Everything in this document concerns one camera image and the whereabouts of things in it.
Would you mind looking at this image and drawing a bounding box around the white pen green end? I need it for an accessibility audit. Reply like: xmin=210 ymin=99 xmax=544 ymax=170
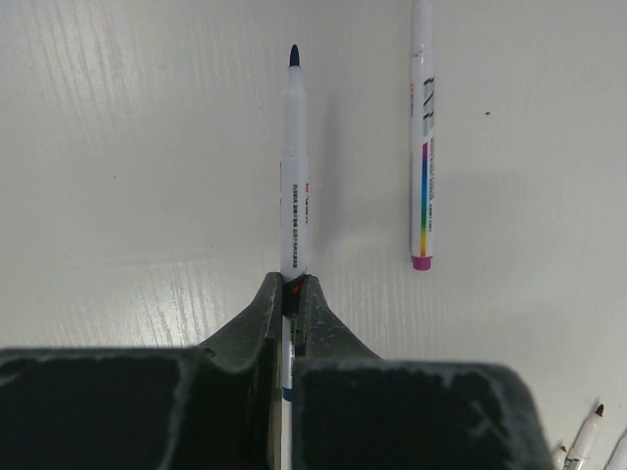
xmin=603 ymin=431 xmax=627 ymax=470

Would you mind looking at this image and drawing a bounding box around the white pen blue tip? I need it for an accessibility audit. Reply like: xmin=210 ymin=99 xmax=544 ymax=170
xmin=279 ymin=44 xmax=309 ymax=469

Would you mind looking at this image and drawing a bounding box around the white pen purple end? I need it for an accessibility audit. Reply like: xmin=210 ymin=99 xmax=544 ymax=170
xmin=410 ymin=1 xmax=435 ymax=271

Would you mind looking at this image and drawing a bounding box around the white pen red end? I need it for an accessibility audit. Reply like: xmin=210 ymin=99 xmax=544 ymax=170
xmin=563 ymin=403 xmax=604 ymax=470

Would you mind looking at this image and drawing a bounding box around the white pen yellow end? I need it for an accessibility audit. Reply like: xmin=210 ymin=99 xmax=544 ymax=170
xmin=552 ymin=443 xmax=568 ymax=470

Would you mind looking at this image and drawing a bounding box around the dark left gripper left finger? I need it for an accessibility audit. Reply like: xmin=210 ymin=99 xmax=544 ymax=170
xmin=1 ymin=273 xmax=282 ymax=469

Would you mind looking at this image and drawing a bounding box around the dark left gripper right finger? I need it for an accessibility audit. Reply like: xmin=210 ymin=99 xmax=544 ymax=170
xmin=291 ymin=276 xmax=553 ymax=469

